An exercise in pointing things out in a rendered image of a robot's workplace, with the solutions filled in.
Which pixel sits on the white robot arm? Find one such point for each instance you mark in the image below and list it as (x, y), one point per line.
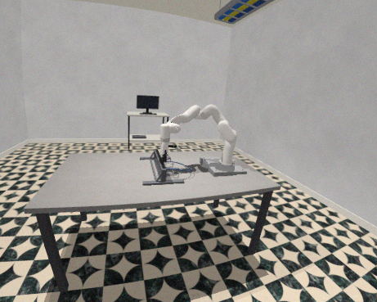
(195, 113)

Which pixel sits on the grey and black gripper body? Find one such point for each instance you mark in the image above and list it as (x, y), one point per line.
(164, 146)

